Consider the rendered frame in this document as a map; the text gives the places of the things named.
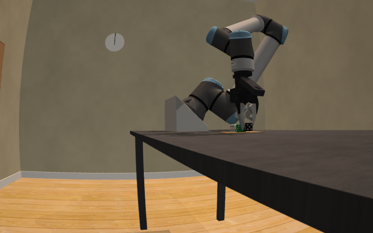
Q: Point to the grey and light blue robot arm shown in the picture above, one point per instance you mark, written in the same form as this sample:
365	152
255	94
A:
236	41

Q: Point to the black die with white pips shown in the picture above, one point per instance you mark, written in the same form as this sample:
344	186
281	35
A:
248	127

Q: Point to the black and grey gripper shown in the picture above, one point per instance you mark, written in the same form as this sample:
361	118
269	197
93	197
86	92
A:
240	95

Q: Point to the green die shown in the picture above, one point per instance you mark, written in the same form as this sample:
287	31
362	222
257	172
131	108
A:
238	128

